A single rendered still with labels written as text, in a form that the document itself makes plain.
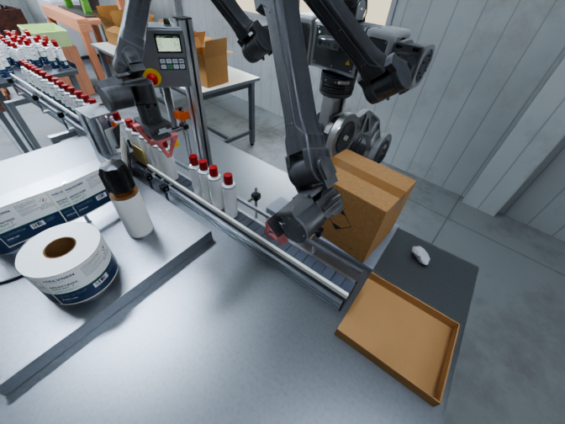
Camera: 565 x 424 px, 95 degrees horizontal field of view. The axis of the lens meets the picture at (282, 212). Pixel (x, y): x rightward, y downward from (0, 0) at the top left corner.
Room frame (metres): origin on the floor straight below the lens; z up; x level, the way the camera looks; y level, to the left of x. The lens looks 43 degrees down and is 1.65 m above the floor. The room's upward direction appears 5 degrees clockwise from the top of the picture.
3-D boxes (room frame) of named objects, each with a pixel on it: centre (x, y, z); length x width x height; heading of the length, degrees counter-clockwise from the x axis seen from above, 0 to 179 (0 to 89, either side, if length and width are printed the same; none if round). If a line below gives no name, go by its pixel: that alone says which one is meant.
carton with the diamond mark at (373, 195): (0.79, -0.28, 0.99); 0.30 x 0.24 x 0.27; 51
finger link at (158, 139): (0.68, 0.37, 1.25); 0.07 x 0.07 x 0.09; 52
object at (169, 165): (0.98, 0.53, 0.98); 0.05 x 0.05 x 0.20
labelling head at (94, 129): (1.08, 0.84, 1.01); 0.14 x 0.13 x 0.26; 56
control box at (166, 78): (1.05, 0.48, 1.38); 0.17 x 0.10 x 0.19; 111
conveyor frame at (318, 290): (0.92, 0.44, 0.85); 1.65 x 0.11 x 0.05; 56
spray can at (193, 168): (0.87, 0.37, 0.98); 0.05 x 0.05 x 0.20
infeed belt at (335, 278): (0.92, 0.44, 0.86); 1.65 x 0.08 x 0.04; 56
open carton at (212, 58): (2.71, 0.86, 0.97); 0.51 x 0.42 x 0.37; 147
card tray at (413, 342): (0.36, -0.39, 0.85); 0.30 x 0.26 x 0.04; 56
